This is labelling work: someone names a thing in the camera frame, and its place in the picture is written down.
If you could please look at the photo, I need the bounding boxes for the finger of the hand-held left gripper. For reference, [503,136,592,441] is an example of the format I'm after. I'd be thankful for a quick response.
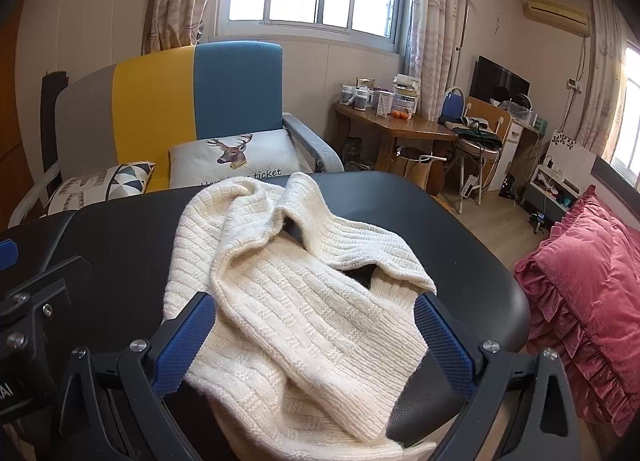
[0,239,92,362]

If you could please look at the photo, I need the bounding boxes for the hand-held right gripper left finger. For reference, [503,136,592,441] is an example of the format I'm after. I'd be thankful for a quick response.
[57,291,218,461]

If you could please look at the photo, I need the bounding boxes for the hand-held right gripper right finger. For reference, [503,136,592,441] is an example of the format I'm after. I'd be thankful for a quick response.
[414,292,583,461]

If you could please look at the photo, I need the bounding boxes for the cream knit sweater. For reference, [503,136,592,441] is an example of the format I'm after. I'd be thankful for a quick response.
[162,172,437,461]

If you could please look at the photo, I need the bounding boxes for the dark clothes on chair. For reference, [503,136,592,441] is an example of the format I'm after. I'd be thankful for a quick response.
[439,114,503,152]

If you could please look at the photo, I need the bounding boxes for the white sofa armrest tube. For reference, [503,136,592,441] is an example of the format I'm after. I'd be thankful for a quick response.
[9,161,63,229]

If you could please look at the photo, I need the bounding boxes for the triangle pattern pillow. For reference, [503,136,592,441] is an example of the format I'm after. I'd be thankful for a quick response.
[42,161,157,217]

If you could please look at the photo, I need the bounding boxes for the pink ruffled bedding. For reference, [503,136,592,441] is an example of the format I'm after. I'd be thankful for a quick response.
[514,185,640,437]

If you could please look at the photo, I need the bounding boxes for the brown paper bag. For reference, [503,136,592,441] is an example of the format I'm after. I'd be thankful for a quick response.
[391,146,433,189]

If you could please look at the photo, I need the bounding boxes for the deer print pillow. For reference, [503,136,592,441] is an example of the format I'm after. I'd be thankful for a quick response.
[169,130,313,189]

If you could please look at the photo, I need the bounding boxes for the grey yellow blue sofa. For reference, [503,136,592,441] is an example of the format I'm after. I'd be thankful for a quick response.
[10,41,346,227]

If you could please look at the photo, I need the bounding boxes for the wooden desk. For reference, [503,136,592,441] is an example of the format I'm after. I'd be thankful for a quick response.
[334,104,458,174]

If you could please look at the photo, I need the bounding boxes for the white shelf unit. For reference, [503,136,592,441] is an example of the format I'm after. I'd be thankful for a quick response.
[522,130,598,214]

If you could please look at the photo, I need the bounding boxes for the blue folding chair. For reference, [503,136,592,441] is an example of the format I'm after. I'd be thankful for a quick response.
[440,86,503,204]

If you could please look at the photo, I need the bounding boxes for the clear plastic bag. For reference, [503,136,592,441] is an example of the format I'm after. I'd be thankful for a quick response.
[495,100,536,127]

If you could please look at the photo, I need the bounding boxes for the black television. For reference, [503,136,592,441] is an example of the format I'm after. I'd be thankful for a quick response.
[470,55,531,104]

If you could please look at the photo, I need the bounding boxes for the small window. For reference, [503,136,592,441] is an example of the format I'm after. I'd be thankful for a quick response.
[610,41,640,174]

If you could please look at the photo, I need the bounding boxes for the bent metal pole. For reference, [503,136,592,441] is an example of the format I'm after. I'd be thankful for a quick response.
[452,0,502,92]

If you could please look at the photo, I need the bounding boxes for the wall air conditioner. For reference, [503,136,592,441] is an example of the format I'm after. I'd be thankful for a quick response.
[523,0,591,34]

